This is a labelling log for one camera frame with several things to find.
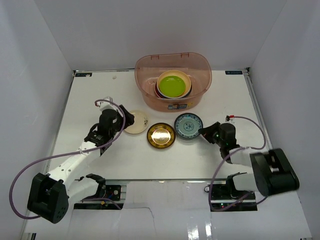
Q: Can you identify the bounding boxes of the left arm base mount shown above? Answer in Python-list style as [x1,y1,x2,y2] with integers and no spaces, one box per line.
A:
[74,173,124,210]

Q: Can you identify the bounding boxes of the blue corner label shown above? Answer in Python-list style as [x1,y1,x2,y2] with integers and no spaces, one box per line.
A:
[74,72,92,78]
[225,70,243,75]

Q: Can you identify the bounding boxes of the gold brown patterned plate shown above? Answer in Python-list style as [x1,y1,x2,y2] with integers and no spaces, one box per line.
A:
[146,122,176,149]

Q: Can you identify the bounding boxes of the pale orange bear plate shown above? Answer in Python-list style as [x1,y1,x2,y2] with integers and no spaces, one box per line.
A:
[156,70,192,99]

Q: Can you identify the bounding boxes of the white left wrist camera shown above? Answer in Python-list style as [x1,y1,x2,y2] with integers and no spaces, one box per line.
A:
[94,96,117,112]

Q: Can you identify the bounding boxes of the lime green plate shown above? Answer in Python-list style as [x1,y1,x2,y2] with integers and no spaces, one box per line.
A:
[158,75,187,98]

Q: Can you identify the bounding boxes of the right blue corner label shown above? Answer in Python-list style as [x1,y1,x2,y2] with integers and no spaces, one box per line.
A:
[225,70,243,75]

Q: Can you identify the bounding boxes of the red teal floral plate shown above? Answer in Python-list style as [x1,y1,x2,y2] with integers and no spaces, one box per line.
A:
[154,84,172,99]

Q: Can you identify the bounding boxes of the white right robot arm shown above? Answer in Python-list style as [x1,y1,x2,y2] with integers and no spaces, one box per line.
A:
[198,122,300,200]

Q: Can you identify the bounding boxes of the cream plate black flowers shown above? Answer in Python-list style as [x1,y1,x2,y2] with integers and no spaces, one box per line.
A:
[124,109,149,135]

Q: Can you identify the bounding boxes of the dark grey-blue large plate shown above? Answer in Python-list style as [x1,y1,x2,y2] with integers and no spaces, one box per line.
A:
[184,85,193,98]

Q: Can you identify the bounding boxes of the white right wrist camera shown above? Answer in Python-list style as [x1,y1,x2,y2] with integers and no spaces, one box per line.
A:
[225,115,235,125]

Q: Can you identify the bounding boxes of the blue white porcelain plate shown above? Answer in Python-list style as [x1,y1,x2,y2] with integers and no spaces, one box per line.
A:
[173,112,204,140]

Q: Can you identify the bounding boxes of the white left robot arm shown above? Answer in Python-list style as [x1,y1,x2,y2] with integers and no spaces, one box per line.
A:
[27,105,135,224]

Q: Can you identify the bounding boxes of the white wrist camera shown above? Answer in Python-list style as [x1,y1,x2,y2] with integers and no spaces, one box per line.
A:
[225,115,235,125]
[94,96,117,112]

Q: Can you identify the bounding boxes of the pink translucent plastic bin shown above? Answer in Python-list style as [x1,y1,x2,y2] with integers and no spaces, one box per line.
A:
[134,52,212,112]

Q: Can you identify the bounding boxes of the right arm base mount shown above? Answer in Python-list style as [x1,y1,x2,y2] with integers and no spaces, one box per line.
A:
[210,178,258,212]

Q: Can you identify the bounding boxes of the left blue corner label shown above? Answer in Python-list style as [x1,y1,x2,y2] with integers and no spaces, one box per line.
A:
[74,72,92,78]

